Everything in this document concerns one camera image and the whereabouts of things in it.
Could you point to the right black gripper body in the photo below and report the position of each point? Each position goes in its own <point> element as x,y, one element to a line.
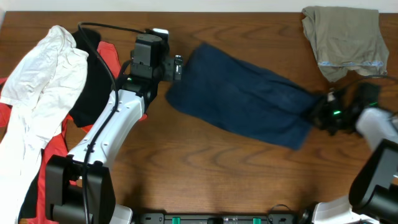
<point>323,111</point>

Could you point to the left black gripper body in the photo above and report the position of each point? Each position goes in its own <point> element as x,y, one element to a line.
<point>170,68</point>

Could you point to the navy blue shorts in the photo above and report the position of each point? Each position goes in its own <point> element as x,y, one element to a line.
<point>242,98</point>

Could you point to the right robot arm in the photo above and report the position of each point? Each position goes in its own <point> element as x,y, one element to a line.
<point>372,196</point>

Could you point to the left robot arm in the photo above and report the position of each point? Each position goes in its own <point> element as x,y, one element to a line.
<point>78,187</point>

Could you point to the black shorts with white stripe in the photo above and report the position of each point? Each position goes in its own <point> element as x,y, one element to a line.
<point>95,94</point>

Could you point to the khaki folded shorts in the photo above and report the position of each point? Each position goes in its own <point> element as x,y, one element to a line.
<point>345,39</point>

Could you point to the white garment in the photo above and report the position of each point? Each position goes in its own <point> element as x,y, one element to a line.
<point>41,90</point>

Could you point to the red shorts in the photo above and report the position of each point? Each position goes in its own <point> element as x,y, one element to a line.
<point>34,209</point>

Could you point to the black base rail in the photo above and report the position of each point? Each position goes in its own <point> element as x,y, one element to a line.
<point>274,218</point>

